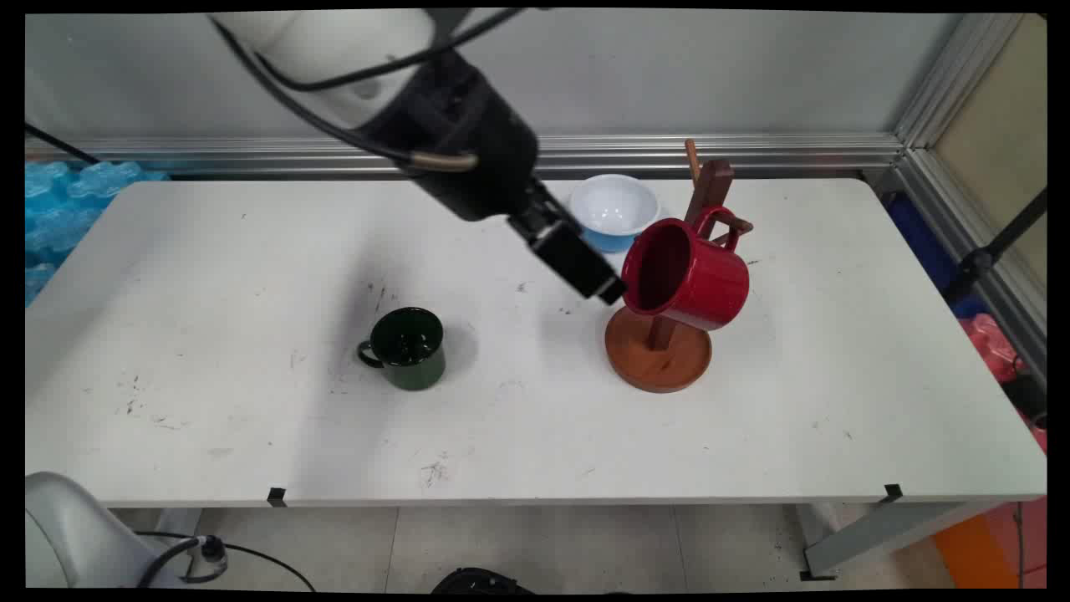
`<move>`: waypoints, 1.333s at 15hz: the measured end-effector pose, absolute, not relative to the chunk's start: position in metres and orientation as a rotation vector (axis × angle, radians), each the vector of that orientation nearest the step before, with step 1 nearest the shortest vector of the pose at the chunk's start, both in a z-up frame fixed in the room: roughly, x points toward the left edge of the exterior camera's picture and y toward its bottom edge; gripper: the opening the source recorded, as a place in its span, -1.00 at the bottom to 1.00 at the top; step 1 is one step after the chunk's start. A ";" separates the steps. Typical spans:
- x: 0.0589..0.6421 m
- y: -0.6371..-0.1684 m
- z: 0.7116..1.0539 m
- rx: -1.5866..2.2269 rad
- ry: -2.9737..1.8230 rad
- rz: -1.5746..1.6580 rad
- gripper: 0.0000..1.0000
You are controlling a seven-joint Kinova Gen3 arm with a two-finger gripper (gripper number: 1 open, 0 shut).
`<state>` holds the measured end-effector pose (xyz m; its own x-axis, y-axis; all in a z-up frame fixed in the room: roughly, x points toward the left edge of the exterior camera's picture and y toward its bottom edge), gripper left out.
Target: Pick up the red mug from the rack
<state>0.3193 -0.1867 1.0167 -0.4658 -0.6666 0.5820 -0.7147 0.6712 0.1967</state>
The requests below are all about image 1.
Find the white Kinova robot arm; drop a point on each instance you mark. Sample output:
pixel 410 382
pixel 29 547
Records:
pixel 334 50

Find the grey table leg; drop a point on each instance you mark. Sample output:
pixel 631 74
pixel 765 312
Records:
pixel 886 531

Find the blue plastic container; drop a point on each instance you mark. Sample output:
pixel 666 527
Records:
pixel 919 242

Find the dark green enamel mug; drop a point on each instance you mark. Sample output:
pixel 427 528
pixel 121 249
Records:
pixel 410 351

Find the black table edge clip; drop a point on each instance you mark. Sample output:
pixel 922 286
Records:
pixel 894 492
pixel 277 497

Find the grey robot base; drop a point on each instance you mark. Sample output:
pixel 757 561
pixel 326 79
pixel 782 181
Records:
pixel 71 535

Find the red speckled enamel mug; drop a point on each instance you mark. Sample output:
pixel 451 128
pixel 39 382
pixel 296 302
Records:
pixel 698 280

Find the red plastic bag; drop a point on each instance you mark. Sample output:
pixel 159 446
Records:
pixel 995 347

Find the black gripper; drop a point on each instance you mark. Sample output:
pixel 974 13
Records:
pixel 468 134

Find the blue and white bowl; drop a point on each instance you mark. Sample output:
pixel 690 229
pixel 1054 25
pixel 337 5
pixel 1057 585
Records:
pixel 613 211

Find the aluminium frame rail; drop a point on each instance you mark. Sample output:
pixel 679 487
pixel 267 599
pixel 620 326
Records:
pixel 669 152
pixel 953 142

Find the brown wooden mug tree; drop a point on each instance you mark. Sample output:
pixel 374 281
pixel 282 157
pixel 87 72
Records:
pixel 660 355

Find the orange red box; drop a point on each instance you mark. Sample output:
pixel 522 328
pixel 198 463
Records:
pixel 995 548

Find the black tripod stand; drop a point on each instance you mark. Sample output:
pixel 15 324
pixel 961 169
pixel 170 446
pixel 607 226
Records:
pixel 995 247

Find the blue bubble wrap pile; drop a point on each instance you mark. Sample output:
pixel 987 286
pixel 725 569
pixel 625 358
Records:
pixel 58 209

